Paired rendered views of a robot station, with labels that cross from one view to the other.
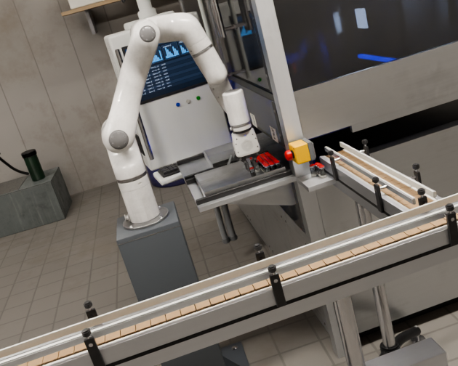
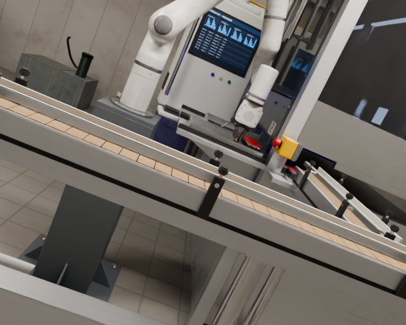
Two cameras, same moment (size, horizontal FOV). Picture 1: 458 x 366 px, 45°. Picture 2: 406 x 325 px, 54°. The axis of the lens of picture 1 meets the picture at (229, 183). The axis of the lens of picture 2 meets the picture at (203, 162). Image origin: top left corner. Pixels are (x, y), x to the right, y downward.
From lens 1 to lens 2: 0.65 m
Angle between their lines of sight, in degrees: 6
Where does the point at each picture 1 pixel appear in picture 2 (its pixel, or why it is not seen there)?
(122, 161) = (151, 49)
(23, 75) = (124, 10)
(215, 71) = (272, 40)
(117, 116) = (176, 8)
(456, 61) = not seen: outside the picture
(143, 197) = (144, 88)
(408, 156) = not seen: hidden behind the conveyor
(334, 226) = not seen: hidden behind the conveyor
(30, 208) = (59, 88)
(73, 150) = (115, 80)
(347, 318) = (246, 285)
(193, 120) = (212, 93)
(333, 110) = (333, 139)
